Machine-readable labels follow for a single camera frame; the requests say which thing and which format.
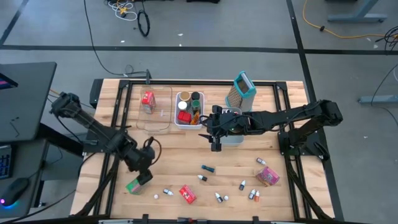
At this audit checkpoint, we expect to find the white perforated plastic basket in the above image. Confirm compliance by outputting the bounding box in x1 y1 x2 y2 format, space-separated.
174 91 206 131

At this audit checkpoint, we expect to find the white cable bundle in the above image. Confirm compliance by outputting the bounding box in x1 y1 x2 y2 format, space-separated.
107 0 138 22

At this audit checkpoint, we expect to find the black cable tangle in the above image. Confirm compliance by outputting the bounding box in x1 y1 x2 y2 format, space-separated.
375 25 398 51

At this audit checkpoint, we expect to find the black aluminium table frame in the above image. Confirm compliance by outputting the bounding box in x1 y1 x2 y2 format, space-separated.
89 77 345 223

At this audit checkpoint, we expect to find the pink Raisin Bran cereal box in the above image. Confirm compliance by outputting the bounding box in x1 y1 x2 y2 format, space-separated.
255 166 280 187

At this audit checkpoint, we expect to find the black keyboard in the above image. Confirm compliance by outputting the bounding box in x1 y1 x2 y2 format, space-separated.
0 144 14 180

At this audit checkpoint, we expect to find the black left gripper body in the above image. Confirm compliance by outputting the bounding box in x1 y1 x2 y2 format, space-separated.
124 136 156 187

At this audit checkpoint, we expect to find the black cable bundle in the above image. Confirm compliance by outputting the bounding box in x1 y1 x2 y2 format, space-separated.
74 152 122 217
284 155 335 220

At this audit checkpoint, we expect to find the coiled black cable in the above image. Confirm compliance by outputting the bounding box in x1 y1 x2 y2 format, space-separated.
137 9 151 37

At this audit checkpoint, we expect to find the grey plastic bin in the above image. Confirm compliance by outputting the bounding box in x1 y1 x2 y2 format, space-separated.
221 106 245 147

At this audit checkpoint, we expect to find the teal-handled metal box grater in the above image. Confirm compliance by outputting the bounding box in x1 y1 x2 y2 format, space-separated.
224 70 257 113

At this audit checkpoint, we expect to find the grey desk leg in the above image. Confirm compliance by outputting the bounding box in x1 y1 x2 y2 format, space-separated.
326 0 389 23
357 95 398 105

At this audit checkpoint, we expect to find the yellow floor cable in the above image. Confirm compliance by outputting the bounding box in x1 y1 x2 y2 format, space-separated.
302 0 388 40

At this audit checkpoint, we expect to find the green mini cereal box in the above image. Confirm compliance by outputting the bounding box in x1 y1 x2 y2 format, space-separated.
125 177 147 196

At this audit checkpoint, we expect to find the long black floor cable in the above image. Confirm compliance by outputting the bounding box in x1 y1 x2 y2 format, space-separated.
83 0 149 77

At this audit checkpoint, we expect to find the red mini cereal box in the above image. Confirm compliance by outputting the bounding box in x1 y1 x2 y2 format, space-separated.
178 184 198 205

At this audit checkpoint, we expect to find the black computer mouse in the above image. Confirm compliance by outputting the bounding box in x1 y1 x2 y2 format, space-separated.
0 177 31 208

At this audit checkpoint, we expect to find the red Froot Loops cereal box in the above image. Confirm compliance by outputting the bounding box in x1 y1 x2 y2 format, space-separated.
141 90 157 114

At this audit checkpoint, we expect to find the clear plastic tray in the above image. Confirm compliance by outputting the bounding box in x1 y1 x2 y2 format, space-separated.
136 85 174 131

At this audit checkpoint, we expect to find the black desk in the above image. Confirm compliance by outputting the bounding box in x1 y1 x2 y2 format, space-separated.
0 61 58 144

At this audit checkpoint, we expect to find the computer monitor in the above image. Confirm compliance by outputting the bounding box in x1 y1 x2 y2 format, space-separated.
0 72 19 91

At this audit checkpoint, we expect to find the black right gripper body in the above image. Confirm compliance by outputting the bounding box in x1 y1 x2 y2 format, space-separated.
203 105 252 152

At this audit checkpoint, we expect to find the grey desk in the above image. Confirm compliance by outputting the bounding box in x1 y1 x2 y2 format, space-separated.
0 138 50 218

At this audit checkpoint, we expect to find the red-lid spice jar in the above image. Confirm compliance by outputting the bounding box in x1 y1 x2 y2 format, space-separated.
177 110 192 125

